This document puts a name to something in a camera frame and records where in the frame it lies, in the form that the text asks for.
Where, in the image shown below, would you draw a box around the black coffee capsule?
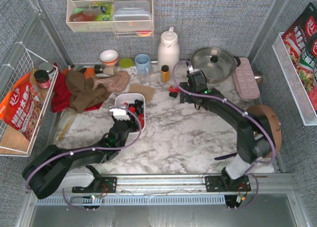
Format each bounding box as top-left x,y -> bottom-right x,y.
134,99 -> 144,115

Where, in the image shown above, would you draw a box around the white plastic storage basket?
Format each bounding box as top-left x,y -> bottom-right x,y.
114,93 -> 146,132

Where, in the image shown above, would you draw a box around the tan scouring pad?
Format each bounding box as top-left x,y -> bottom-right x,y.
129,83 -> 156,103

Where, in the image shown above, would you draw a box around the pink striped towel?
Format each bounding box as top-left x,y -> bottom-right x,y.
92,71 -> 130,93

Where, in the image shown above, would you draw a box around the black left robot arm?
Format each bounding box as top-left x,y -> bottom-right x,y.
22,107 -> 142,199

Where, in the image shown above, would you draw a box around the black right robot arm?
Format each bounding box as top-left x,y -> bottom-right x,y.
179,65 -> 276,189

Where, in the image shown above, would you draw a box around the orange spice bottle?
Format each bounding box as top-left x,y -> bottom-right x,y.
160,65 -> 170,83

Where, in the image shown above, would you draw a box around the steel pot with lid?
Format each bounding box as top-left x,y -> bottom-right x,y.
190,47 -> 241,84

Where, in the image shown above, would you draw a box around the white thermos jug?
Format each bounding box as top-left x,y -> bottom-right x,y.
158,27 -> 180,71

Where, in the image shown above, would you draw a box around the clear glass cup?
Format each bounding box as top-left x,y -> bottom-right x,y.
137,73 -> 149,85

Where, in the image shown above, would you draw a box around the brown cloth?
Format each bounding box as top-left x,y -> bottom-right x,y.
65,71 -> 111,114

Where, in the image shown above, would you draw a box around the pink egg tray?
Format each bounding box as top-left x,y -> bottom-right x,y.
232,57 -> 260,100

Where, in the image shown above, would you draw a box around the glass jar lying down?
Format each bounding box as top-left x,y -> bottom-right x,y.
94,64 -> 118,76

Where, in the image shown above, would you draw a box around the green lidded white cup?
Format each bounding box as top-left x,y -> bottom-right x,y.
119,57 -> 137,75

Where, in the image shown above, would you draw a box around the blue mug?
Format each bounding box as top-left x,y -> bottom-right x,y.
135,54 -> 152,74

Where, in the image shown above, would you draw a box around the white orange striped bowl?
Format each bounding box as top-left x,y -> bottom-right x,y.
100,50 -> 118,66

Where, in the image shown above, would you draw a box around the red cloth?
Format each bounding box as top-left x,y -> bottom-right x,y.
51,67 -> 101,113

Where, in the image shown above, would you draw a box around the steel ladle bowl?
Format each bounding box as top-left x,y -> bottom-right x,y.
253,70 -> 264,86

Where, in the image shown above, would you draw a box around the round wooden board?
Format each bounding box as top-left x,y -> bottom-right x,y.
247,105 -> 282,153

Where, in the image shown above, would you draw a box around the silver lidded jar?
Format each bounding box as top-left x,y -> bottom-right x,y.
39,62 -> 55,80

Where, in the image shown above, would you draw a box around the dark lidded red jar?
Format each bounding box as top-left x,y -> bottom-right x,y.
34,70 -> 51,89

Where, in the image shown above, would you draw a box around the clear plastic food containers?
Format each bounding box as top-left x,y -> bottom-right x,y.
112,0 -> 152,31

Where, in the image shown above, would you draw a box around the orange snack bag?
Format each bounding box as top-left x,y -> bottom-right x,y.
0,73 -> 42,141

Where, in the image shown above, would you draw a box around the green packet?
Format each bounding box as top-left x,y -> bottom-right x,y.
89,2 -> 113,21

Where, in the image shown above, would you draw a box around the red seasoning packet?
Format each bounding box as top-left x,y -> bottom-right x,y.
282,2 -> 317,110

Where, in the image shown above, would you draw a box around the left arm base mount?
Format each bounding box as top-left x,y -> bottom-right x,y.
72,176 -> 117,194

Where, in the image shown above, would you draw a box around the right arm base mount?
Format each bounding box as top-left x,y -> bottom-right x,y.
205,175 -> 252,192

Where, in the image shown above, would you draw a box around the cream wall shelf basket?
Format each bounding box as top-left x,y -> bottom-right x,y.
66,0 -> 154,37

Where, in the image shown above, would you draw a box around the white right wall basket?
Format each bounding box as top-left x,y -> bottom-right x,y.
272,32 -> 317,126

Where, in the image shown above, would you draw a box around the white wire wall basket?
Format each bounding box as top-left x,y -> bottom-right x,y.
0,42 -> 59,157

